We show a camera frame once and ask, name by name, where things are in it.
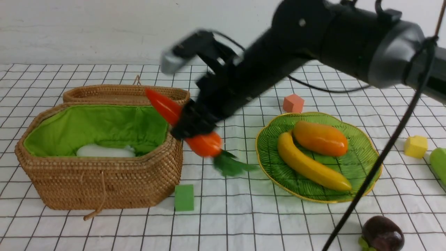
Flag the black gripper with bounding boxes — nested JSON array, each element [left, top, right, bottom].
[[171, 52, 278, 139]]

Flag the orange carrot green leaves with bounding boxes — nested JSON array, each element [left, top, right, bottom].
[[145, 88, 258, 177]]

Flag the orange yellow mango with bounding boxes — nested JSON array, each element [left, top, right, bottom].
[[292, 121, 348, 157]]

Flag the yellow banana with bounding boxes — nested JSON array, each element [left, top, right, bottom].
[[277, 132, 352, 192]]

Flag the white radish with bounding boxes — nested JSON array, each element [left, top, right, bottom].
[[76, 144, 136, 158]]

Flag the dark purple mangosteen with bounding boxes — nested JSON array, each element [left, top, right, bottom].
[[358, 215, 405, 251]]

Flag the light green gourd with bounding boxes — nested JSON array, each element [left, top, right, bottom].
[[429, 147, 446, 185]]

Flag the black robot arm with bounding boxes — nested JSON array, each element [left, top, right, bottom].
[[161, 0, 427, 139]]

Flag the orange foam cube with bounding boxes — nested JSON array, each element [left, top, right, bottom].
[[282, 94, 305, 113]]

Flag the green foam cube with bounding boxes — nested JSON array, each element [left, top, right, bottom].
[[174, 184, 194, 212]]

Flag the woven wicker basket lid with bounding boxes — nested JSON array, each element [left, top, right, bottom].
[[63, 75, 191, 105]]

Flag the white black grid tablecloth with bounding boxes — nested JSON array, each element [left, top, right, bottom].
[[0, 64, 445, 251]]

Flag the green glass leaf plate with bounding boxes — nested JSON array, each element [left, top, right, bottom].
[[255, 112, 379, 203]]

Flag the woven wicker basket green lining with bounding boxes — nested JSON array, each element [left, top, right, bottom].
[[15, 102, 183, 211]]

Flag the yellow foam cube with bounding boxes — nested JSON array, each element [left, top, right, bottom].
[[403, 135, 428, 159]]

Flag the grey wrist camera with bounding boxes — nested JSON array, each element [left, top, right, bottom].
[[160, 30, 222, 75]]

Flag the black cable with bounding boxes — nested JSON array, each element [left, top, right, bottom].
[[209, 0, 446, 251]]

